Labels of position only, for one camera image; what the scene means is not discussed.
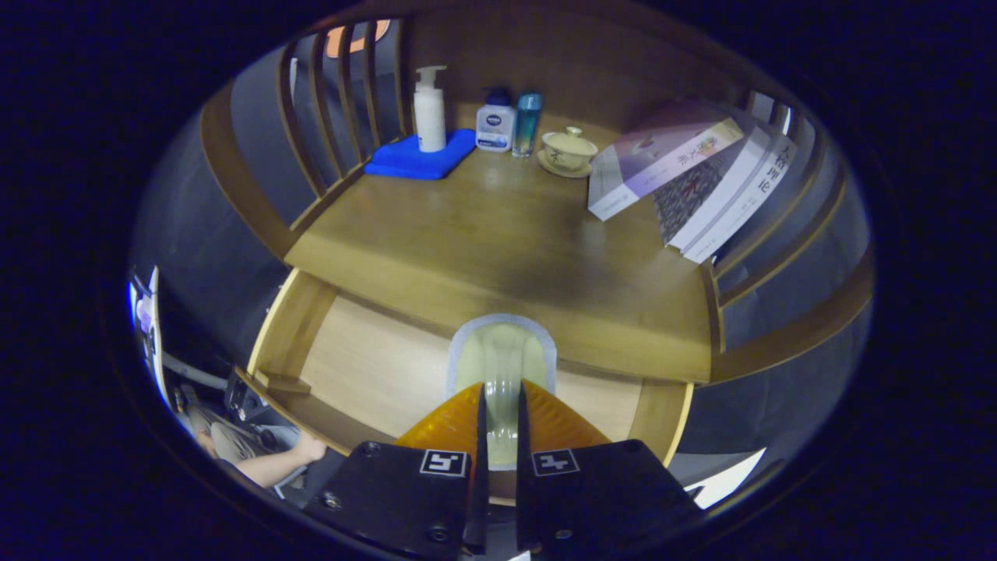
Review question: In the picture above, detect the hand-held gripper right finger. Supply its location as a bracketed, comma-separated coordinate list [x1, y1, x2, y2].
[516, 379, 706, 556]

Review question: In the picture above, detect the white pump bottle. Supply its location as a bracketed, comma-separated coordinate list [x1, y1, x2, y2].
[413, 65, 449, 153]

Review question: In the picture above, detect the beige lidded teacup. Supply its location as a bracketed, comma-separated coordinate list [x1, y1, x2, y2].
[536, 126, 599, 180]

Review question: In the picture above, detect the brown wooden countertop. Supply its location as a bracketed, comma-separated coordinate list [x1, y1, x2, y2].
[284, 125, 713, 384]

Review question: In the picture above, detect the dark patterned book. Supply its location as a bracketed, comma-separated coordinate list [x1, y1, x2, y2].
[650, 140, 752, 246]

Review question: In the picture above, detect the slim teal bottle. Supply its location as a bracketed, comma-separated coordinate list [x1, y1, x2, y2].
[512, 93, 544, 159]

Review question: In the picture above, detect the black floor device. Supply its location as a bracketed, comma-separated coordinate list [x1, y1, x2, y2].
[224, 372, 277, 453]

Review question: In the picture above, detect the white book with black characters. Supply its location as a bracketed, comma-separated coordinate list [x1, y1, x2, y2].
[682, 136, 799, 266]

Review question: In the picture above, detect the purple and white book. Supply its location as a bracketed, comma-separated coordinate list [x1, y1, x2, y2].
[587, 101, 746, 222]

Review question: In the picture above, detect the pale green soap dish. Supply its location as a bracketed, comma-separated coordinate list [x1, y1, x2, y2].
[446, 313, 558, 472]

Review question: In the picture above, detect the brown wooden drawer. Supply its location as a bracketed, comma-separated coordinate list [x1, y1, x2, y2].
[234, 269, 696, 507]

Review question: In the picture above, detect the brown wooden cabinet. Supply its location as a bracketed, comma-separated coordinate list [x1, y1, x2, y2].
[199, 0, 877, 507]

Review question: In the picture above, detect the blue folded cloth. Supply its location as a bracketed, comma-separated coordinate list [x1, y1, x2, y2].
[364, 129, 477, 181]

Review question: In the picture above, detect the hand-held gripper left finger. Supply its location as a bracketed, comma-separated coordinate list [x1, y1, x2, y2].
[302, 382, 490, 556]

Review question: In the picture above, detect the person's leg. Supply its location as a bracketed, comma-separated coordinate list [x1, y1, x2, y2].
[187, 405, 266, 468]

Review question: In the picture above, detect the white blue-capped lotion bottle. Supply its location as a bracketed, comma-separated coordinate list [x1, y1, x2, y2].
[475, 88, 516, 153]

